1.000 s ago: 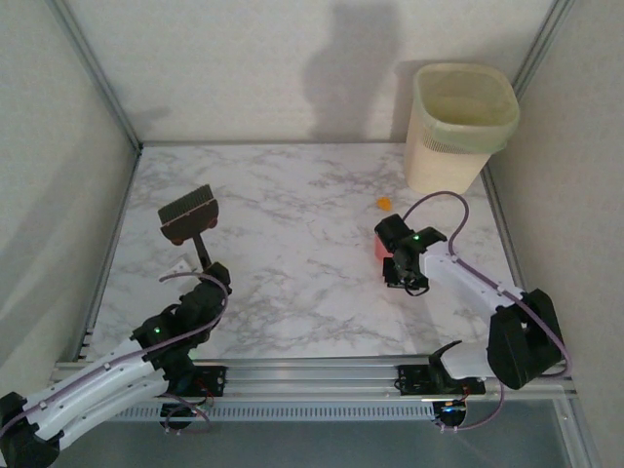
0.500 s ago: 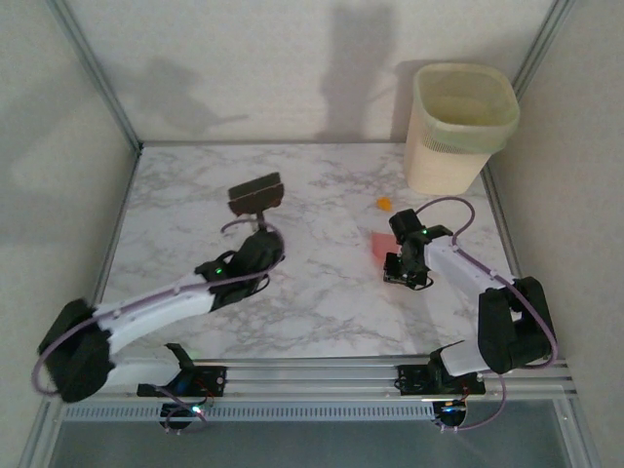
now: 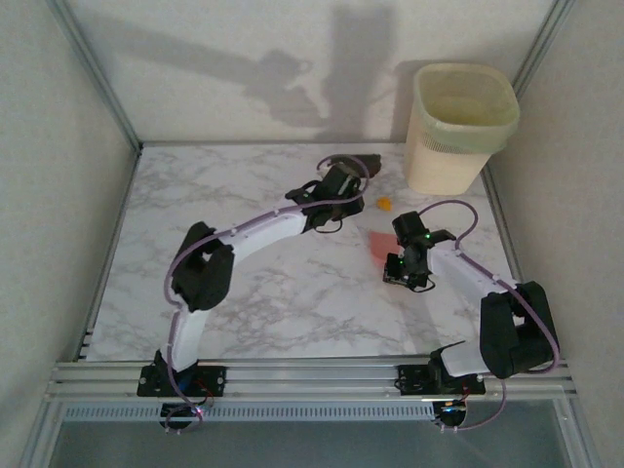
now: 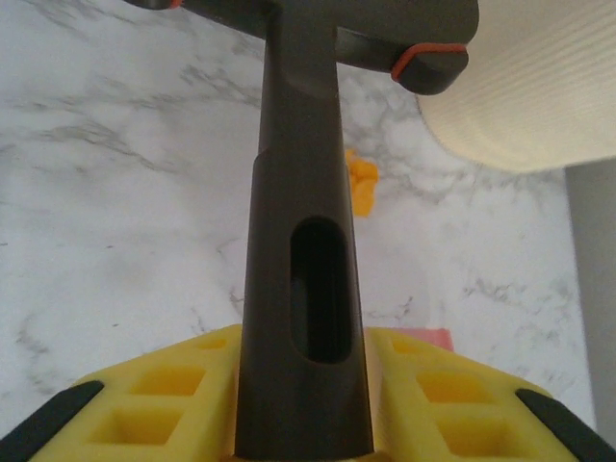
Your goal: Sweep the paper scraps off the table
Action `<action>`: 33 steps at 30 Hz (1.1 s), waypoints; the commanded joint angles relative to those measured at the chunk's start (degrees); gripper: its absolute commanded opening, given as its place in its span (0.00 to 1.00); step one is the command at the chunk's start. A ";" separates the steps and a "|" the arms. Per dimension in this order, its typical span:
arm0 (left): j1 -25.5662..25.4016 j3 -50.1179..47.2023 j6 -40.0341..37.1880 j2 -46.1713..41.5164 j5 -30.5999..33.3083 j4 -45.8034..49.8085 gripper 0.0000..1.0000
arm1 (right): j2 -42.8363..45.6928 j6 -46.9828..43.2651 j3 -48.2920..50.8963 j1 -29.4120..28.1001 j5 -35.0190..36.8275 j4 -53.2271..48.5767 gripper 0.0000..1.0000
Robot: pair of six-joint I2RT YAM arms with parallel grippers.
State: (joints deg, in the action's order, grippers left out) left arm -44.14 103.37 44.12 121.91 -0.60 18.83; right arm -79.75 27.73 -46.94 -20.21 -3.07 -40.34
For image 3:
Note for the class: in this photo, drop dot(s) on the beige plastic waste bin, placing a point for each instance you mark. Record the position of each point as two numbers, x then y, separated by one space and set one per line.
439 166

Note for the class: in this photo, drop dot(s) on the pink plastic dustpan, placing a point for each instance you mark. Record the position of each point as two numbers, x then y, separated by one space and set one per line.
380 244

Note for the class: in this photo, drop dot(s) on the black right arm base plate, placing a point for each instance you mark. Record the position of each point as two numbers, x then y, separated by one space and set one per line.
412 378

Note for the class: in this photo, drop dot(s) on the aluminium frame corner post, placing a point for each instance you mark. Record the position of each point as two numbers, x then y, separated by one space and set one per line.
539 49
92 68

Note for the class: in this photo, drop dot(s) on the aluminium mounting rail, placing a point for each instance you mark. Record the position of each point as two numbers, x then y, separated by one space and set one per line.
312 380

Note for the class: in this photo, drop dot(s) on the black hand brush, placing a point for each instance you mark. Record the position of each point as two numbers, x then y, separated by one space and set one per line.
373 163

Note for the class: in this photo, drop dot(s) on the orange paper scrap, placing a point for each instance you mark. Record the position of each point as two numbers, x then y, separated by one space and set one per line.
385 204

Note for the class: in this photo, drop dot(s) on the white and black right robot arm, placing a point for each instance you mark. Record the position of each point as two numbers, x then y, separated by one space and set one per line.
468 273

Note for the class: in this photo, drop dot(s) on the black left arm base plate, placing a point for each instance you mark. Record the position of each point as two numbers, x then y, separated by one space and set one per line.
214 378

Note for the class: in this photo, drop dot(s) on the aluminium frame side rail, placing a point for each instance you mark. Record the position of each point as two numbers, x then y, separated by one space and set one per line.
121 214
509 234

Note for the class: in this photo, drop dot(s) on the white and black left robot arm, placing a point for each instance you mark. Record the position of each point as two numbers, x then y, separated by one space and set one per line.
263 234

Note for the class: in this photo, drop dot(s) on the black controller board with LED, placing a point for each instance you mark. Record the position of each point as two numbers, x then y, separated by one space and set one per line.
451 413
192 413

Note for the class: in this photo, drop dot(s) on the pale green bin liner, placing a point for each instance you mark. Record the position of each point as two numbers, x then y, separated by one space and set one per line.
502 122

